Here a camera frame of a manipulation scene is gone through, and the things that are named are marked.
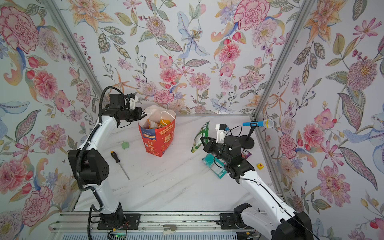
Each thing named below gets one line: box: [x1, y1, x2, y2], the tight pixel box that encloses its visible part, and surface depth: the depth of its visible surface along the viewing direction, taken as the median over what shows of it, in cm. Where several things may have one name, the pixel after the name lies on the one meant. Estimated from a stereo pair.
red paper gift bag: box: [138, 105, 176, 157], surface depth 88 cm
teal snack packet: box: [201, 153, 227, 179], surface depth 93 cm
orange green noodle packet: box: [147, 118, 161, 130], surface depth 92 cm
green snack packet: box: [191, 120, 210, 153], surface depth 76 cm
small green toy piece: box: [121, 140, 130, 150], surface depth 106 cm
